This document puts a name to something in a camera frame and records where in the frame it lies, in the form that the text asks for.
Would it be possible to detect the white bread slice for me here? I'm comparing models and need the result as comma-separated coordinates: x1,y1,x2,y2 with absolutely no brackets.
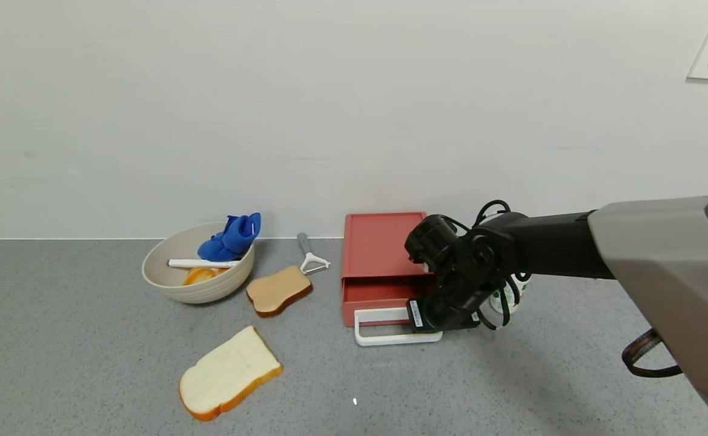
179,326,283,421

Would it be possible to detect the brown strap loop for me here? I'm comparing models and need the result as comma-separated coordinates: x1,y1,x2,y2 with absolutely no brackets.
622,329,683,378

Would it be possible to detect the brown toast slice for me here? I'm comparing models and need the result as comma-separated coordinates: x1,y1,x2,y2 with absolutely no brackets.
246,265,313,318

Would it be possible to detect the red drawer with white handle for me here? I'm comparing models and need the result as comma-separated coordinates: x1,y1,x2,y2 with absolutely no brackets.
342,274,443,347

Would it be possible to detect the white pen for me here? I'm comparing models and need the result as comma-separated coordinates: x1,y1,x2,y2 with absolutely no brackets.
168,259,240,269

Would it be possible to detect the white green drink bottle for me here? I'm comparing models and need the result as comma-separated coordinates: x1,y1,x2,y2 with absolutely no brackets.
488,274,531,315

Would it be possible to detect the orange round food item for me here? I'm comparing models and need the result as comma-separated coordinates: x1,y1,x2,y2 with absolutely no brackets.
183,267,227,286

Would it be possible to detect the grey and white peeler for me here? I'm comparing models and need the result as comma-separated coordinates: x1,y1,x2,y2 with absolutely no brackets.
297,233,331,276

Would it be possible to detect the beige ribbed bowl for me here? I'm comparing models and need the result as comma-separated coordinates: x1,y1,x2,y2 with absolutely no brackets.
142,222,256,304

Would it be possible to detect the blue cloth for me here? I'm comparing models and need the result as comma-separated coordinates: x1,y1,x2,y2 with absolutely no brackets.
197,213,262,262

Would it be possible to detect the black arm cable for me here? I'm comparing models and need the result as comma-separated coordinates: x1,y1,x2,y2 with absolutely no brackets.
472,200,533,331

